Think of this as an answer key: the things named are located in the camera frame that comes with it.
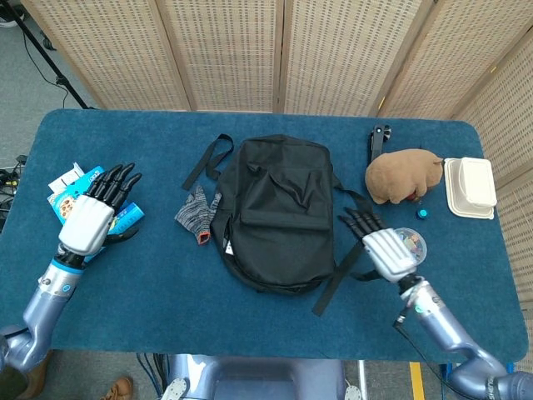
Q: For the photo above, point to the clear jar of colourful clips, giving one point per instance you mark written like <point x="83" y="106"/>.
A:
<point x="416" y="243"/>

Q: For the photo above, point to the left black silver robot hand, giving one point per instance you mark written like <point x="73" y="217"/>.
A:
<point x="85" y="225"/>

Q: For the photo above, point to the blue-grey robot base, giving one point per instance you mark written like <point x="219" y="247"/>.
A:
<point x="250" y="379"/>

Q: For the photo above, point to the blue cookie box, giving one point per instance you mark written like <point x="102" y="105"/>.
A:
<point x="62" y="206"/>

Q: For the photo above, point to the brown shoe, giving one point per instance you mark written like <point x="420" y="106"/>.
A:
<point x="118" y="389"/>
<point x="39" y="375"/>

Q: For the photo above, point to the black tripod stand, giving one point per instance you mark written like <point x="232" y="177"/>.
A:
<point x="50" y="62"/>

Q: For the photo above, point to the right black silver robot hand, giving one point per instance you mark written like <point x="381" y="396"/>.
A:
<point x="389" y="254"/>

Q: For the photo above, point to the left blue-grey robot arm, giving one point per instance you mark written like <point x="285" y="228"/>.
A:
<point x="41" y="304"/>

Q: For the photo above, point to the white lidded lunch container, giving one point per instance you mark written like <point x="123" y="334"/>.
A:
<point x="470" y="187"/>

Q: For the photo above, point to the blue felt table cover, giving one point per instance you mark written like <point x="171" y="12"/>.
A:
<point x="166" y="312"/>

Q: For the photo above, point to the grey knit glove orange cuff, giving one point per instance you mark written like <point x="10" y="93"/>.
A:
<point x="193" y="210"/>

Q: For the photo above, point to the woven folding screen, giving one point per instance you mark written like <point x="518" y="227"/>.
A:
<point x="225" y="54"/>

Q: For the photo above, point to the small blue bottle cap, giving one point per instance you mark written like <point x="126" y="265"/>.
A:
<point x="421" y="213"/>

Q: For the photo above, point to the black backpack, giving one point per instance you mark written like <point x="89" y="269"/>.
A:
<point x="275" y="208"/>

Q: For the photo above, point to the blue food wrap box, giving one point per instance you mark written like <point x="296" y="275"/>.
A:
<point x="131" y="212"/>

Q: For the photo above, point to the black handheld clamp tool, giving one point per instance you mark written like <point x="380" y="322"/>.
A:
<point x="378" y="139"/>

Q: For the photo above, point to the brown plush capybara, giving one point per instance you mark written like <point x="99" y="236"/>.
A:
<point x="399" y="175"/>

